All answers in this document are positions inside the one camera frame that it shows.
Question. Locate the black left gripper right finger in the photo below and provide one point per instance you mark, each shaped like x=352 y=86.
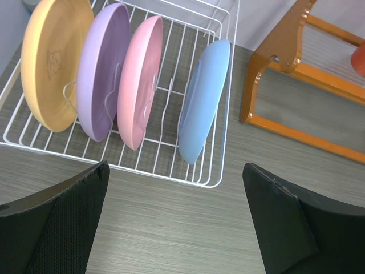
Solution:
x=301 y=231

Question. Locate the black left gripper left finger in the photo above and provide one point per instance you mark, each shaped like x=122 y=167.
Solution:
x=53 y=230

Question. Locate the purple plate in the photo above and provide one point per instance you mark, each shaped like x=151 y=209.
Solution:
x=99 y=71

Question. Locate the blue plate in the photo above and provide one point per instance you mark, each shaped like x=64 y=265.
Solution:
x=202 y=99

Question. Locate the pink plate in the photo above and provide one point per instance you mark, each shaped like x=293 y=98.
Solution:
x=138 y=81

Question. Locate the yellow plate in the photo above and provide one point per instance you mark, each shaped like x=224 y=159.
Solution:
x=50 y=54

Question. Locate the orange wooden rack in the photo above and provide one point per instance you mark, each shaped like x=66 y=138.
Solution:
x=281 y=50

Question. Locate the red-orange round object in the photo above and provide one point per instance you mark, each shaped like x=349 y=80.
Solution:
x=358 y=60

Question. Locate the grey object in corner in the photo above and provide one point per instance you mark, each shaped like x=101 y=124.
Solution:
x=30 y=4

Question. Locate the white wire dish rack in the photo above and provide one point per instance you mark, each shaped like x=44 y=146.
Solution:
x=189 y=27

